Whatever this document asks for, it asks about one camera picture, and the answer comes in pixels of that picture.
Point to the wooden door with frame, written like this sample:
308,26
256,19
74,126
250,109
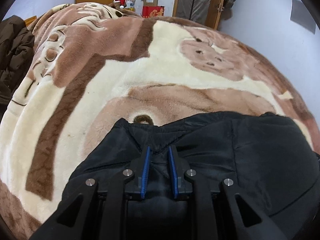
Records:
205,12

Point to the red santa hat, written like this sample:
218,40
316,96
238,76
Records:
119,4

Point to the brown puffer coat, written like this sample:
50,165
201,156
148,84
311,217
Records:
17,53

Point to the open cardboard box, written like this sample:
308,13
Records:
150,3

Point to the wooden headboard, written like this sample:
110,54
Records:
30,20

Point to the red gift box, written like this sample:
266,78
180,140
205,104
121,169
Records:
152,11

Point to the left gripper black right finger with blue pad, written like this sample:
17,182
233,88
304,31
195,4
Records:
221,209

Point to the clothes hanging on door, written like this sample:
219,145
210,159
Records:
227,9

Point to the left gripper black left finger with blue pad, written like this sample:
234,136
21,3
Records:
93,213

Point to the black quilted jacket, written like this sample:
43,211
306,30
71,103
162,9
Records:
268,156

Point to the brown plush bear blanket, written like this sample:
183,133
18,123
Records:
91,65

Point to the grey square wall panel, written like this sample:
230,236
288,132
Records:
301,16

